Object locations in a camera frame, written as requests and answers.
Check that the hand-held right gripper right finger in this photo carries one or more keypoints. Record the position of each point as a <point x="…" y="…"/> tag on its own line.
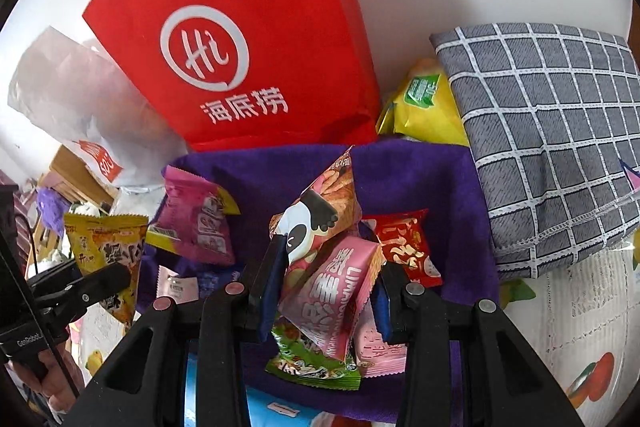
<point x="382" y="309"/>

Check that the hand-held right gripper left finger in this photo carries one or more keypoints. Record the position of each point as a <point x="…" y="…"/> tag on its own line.
<point x="272" y="292"/>

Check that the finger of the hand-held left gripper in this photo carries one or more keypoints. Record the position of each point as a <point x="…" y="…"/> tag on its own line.
<point x="65" y="309"/>
<point x="102" y="281"/>

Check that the yellow black-print snack packet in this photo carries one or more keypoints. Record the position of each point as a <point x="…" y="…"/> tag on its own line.
<point x="110" y="247"/>

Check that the light pink peach snack packet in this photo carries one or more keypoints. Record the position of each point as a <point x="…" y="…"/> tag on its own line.
<point x="372" y="352"/>

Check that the pink wafer snack packet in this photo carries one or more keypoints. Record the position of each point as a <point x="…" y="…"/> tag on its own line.
<point x="330" y="302"/>

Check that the green snack packet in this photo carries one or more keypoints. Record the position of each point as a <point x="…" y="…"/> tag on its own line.
<point x="305" y="364"/>

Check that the orange panda print snack packet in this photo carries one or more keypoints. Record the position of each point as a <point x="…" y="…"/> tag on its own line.
<point x="325" y="202"/>

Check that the person's left hand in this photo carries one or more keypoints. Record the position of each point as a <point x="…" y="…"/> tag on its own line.
<point x="55" y="379"/>

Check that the purple small snack packet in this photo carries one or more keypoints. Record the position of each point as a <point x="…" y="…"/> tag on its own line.
<point x="215" y="282"/>

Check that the red snack packet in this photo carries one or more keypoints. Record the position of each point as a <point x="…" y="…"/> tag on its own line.
<point x="400" y="242"/>

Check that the white pink small packet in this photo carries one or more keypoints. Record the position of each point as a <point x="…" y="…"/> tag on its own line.
<point x="175" y="282"/>

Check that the purple fluffy cloth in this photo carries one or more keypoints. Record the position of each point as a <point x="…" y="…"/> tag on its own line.
<point x="52" y="207"/>

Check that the magenta snack packet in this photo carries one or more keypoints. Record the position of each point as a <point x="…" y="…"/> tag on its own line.
<point x="195" y="217"/>

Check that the blue tissue pack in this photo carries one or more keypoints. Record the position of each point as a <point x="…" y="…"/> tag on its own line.
<point x="270" y="412"/>

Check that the purple towel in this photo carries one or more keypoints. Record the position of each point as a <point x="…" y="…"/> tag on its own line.
<point x="425" y="177"/>

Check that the white plastic bag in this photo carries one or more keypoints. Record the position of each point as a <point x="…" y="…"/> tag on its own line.
<point x="65" y="97"/>

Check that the fruit printed tablecloth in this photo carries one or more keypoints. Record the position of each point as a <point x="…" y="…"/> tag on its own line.
<point x="575" y="307"/>

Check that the yellow green-label snack packet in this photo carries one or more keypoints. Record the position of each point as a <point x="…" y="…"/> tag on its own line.
<point x="430" y="122"/>

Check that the grey checked folded cloth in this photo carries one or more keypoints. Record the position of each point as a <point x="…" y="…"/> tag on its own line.
<point x="540" y="132"/>

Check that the red paper bag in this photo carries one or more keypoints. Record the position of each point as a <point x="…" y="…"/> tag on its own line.
<point x="250" y="7"/>

